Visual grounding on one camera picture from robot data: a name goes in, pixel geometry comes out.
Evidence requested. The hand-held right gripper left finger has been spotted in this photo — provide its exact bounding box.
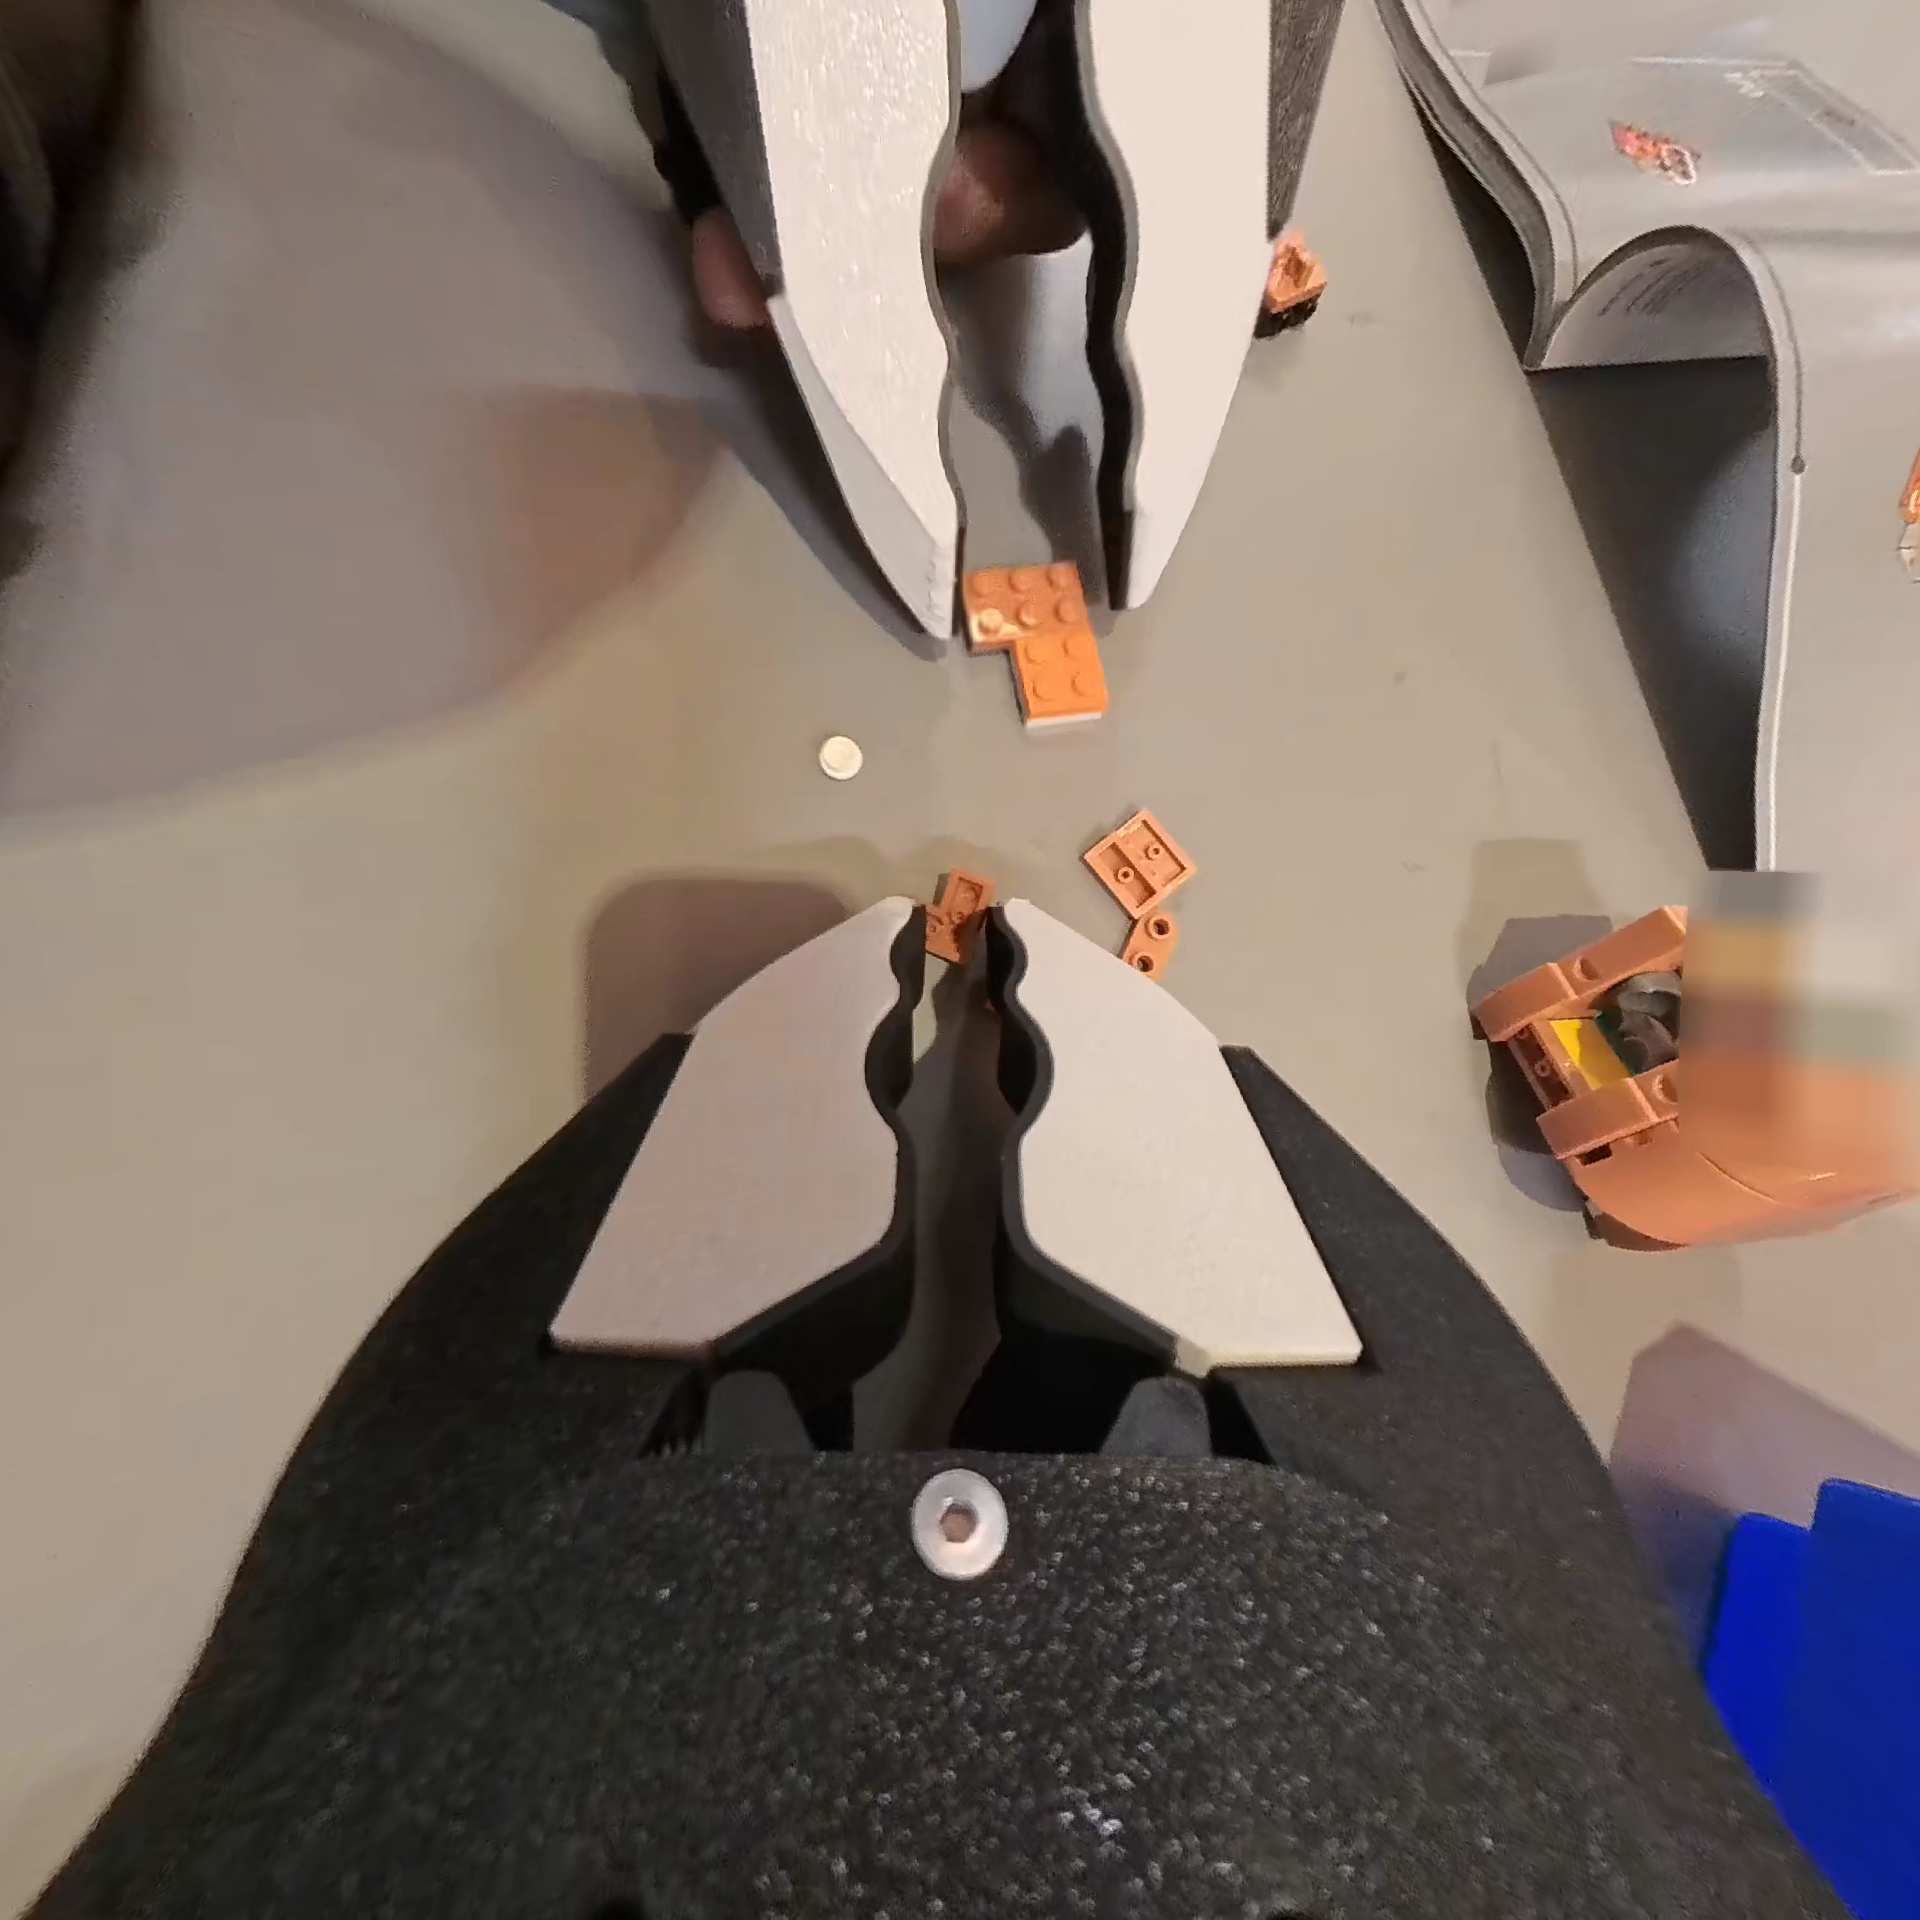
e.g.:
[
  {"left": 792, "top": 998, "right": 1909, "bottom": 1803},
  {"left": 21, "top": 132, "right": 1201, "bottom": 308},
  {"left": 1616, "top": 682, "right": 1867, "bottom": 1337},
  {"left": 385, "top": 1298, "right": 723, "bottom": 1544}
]
[{"left": 549, "top": 895, "right": 926, "bottom": 1365}]

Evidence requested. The person's left hand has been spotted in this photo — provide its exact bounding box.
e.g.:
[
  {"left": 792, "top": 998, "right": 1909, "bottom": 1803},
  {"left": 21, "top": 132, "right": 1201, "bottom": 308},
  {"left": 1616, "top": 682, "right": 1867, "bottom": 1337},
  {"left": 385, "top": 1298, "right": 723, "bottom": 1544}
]
[{"left": 692, "top": 84, "right": 1093, "bottom": 334}]

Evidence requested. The grey instruction booklet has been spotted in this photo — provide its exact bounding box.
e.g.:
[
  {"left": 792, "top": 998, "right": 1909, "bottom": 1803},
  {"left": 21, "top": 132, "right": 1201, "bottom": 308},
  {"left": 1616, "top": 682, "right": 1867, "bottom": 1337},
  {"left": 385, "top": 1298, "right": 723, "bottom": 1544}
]
[{"left": 1371, "top": 0, "right": 1920, "bottom": 879}]

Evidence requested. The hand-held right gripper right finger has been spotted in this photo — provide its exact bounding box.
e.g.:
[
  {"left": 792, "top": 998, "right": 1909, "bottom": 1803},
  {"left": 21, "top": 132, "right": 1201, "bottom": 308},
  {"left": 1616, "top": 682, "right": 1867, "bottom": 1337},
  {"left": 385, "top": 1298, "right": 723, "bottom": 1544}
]
[{"left": 983, "top": 898, "right": 1366, "bottom": 1373}]

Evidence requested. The orange toy brick model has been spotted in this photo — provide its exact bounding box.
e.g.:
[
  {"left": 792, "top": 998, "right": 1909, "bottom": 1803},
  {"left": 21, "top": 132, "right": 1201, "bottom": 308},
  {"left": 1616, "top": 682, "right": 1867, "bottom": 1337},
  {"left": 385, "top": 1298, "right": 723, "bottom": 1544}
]
[{"left": 1471, "top": 900, "right": 1920, "bottom": 1251}]

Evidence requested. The orange flat square plate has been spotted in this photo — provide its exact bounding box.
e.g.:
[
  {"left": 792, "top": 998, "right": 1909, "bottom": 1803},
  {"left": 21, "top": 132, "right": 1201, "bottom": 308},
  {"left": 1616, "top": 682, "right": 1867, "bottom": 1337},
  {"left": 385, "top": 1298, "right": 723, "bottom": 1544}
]
[{"left": 1083, "top": 810, "right": 1198, "bottom": 917}]

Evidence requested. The blue plastic bin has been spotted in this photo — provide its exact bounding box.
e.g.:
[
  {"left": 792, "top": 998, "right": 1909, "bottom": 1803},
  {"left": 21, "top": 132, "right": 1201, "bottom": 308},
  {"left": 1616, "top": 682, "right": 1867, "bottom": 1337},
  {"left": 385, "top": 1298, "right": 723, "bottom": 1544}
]
[{"left": 1704, "top": 1477, "right": 1920, "bottom": 1920}]

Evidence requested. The orange corner plate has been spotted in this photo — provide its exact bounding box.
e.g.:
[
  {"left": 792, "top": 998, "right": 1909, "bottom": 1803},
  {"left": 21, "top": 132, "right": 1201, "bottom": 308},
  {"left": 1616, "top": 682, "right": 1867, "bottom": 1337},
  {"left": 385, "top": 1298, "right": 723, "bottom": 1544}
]
[{"left": 962, "top": 561, "right": 1093, "bottom": 654}]

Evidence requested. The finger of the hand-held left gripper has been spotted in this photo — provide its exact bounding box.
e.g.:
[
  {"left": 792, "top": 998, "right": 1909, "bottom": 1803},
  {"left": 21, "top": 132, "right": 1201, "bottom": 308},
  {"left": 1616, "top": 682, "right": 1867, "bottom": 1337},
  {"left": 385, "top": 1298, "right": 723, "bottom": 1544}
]
[
  {"left": 1070, "top": 0, "right": 1276, "bottom": 615},
  {"left": 744, "top": 0, "right": 975, "bottom": 644}
]

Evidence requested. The small orange black brick assembly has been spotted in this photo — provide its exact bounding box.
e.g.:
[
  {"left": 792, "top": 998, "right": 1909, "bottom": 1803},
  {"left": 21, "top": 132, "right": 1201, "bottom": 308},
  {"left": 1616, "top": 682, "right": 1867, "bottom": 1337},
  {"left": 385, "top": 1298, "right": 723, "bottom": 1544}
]
[{"left": 1258, "top": 233, "right": 1331, "bottom": 339}]

